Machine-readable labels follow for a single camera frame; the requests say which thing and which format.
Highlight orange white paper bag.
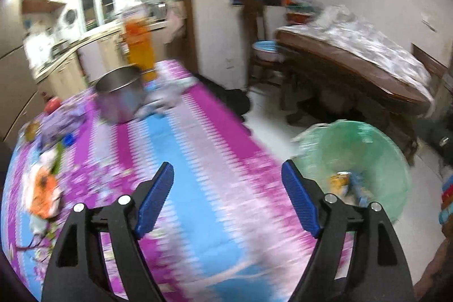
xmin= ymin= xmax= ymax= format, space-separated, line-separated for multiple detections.
xmin=25 ymin=166 xmax=62 ymax=219

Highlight white face mask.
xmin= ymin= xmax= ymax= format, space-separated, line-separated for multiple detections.
xmin=29 ymin=215 xmax=50 ymax=247

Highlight blue cigarette box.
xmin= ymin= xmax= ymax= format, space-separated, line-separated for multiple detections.
xmin=349 ymin=172 xmax=374 ymax=208

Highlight green lined trash bin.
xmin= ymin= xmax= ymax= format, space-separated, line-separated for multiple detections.
xmin=292 ymin=119 xmax=412 ymax=222

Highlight bread in plastic bag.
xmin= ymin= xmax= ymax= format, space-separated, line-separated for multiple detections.
xmin=24 ymin=120 xmax=41 ymax=143

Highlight purple snack bag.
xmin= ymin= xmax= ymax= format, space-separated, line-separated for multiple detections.
xmin=39 ymin=102 xmax=86 ymax=151

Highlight red apple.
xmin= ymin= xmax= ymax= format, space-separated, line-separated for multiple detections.
xmin=44 ymin=97 xmax=62 ymax=115

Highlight dark wooden table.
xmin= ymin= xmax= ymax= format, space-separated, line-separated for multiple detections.
xmin=276 ymin=28 xmax=431 ymax=163

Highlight steel pot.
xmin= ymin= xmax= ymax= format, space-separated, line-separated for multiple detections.
xmin=94 ymin=64 xmax=147 ymax=124

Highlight grey refrigerator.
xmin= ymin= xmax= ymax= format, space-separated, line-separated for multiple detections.
xmin=0 ymin=0 xmax=44 ymax=148

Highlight black cloth on floor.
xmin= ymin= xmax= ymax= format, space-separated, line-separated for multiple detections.
xmin=194 ymin=74 xmax=251 ymax=123

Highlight blue wash basin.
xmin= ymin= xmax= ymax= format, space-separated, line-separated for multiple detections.
xmin=252 ymin=40 xmax=285 ymax=63

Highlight white plastic sheet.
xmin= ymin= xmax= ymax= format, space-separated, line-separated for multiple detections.
xmin=278 ymin=5 xmax=434 ymax=103

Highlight orange juice bottle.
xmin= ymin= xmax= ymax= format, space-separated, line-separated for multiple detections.
xmin=121 ymin=5 xmax=157 ymax=82

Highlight wooden chair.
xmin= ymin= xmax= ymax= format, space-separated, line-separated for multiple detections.
xmin=241 ymin=0 xmax=283 ymax=90

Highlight pink hanging cloth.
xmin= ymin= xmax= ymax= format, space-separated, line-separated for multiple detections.
xmin=164 ymin=1 xmax=187 ymax=44

